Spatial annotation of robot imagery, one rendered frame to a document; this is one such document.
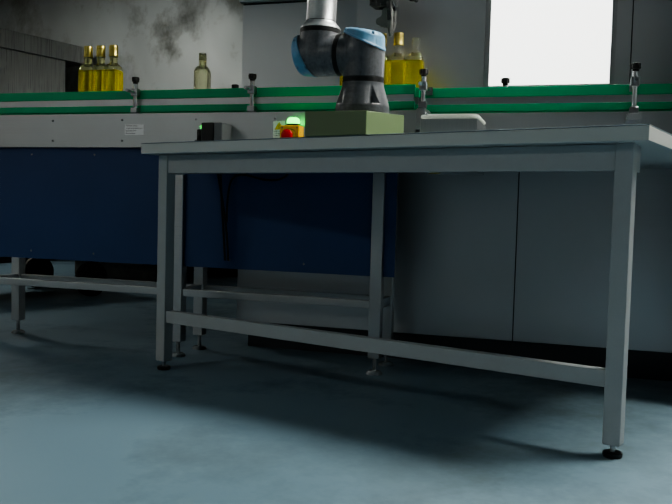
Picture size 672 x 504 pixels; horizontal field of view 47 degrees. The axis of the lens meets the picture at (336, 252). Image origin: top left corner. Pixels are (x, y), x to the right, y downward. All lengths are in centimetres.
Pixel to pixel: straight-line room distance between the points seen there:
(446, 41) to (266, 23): 71
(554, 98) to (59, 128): 179
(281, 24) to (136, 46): 478
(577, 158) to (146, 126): 162
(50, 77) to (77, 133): 476
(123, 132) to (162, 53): 457
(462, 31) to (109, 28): 564
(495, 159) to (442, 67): 95
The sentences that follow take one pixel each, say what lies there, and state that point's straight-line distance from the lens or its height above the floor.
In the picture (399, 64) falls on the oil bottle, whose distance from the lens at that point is 274.
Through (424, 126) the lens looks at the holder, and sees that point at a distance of 237.
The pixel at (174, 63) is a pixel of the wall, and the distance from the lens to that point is 739.
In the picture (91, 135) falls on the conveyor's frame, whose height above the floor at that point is 80.
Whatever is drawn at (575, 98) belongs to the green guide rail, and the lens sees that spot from 264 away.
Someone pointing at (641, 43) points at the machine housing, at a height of 113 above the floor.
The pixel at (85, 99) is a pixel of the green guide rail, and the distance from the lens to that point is 310.
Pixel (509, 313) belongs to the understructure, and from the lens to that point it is 283.
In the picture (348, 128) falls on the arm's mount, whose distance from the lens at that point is 211.
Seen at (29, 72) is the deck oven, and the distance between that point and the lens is 771.
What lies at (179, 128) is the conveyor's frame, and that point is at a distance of 286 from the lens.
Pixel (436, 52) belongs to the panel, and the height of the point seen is 112.
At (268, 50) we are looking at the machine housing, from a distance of 309.
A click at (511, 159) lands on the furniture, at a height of 68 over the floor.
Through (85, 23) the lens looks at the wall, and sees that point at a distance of 842.
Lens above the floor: 55
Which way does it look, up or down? 3 degrees down
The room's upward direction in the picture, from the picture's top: 2 degrees clockwise
